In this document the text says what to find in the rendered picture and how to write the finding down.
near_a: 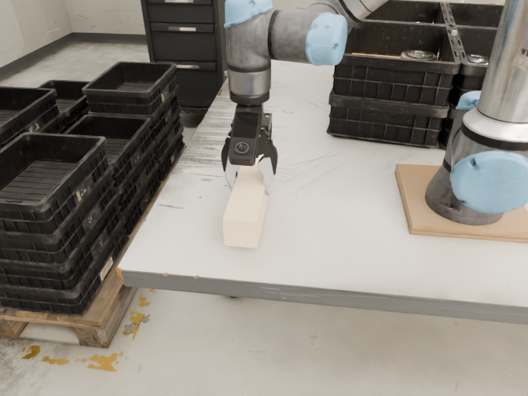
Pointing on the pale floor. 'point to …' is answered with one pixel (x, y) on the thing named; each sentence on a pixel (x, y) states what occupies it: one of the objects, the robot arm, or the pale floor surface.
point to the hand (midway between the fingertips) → (250, 191)
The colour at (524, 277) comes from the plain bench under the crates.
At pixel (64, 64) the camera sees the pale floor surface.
